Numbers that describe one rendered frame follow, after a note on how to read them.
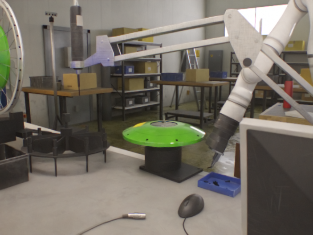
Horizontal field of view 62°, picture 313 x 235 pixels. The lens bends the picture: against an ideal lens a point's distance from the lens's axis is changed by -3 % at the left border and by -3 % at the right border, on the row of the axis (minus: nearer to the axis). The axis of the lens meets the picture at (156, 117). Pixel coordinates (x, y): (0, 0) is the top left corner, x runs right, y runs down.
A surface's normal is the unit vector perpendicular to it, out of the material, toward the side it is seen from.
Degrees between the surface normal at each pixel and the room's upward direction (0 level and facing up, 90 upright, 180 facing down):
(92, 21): 90
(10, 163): 93
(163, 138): 24
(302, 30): 90
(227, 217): 0
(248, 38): 90
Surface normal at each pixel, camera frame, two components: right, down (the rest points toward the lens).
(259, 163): -0.86, 0.29
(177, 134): 0.14, -0.85
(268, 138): -0.59, -0.15
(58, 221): 0.00, -0.98
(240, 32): -0.29, 0.18
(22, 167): 0.78, 0.18
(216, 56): -0.63, 0.15
